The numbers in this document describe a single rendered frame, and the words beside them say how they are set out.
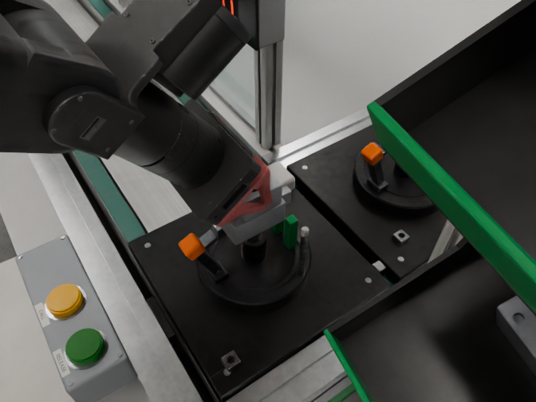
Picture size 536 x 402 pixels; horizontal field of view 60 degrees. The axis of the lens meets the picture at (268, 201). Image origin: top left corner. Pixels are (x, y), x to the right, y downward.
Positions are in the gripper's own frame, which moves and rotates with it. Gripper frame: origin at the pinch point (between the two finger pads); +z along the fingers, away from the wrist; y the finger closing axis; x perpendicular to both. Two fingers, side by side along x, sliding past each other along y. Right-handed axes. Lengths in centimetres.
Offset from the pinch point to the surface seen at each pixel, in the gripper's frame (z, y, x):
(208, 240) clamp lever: 1.3, 0.4, 7.3
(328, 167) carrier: 23.4, 8.3, -6.9
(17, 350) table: 4.0, 13.1, 39.0
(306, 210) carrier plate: 18.6, 3.4, -0.5
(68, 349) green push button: -1.3, 2.6, 26.6
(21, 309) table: 5.4, 19.0, 37.4
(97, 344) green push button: 0.3, 1.3, 24.4
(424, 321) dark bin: -9.3, -21.9, -4.0
